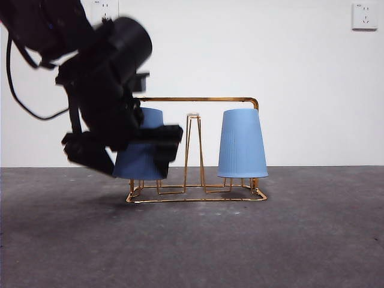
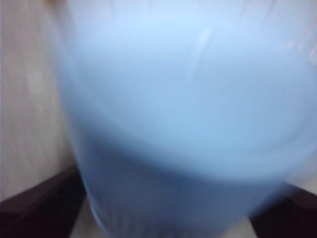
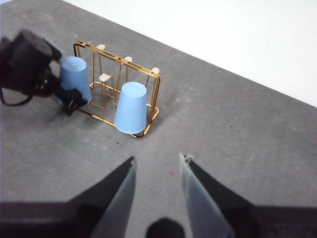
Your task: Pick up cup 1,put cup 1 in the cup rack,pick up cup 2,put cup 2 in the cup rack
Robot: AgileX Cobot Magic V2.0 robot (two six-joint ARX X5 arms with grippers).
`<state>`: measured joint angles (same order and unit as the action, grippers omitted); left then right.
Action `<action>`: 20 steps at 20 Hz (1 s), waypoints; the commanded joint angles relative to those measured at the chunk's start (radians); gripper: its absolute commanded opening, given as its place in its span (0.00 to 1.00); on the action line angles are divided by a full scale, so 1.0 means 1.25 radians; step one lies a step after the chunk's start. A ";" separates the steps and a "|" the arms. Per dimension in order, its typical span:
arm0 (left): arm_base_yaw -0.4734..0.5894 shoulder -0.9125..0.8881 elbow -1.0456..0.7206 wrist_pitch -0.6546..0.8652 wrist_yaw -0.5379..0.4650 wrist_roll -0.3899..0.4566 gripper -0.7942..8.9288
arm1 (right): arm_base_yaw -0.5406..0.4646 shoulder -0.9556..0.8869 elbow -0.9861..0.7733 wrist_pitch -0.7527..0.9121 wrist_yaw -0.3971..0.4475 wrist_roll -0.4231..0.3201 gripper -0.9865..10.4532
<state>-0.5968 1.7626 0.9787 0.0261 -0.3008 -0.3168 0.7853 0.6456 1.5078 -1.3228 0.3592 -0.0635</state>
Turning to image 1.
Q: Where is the blue ribbed plastic cup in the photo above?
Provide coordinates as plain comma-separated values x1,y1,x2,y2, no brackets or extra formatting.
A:
112,107,169,181
217,108,268,178

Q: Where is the gold wire cup rack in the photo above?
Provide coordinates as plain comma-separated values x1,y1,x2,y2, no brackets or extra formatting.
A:
125,96,268,204

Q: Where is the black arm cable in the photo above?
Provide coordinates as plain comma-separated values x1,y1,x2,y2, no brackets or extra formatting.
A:
5,35,73,121

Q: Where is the white wall socket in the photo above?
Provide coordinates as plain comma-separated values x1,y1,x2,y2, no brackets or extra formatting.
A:
352,2,379,31
91,0,120,23

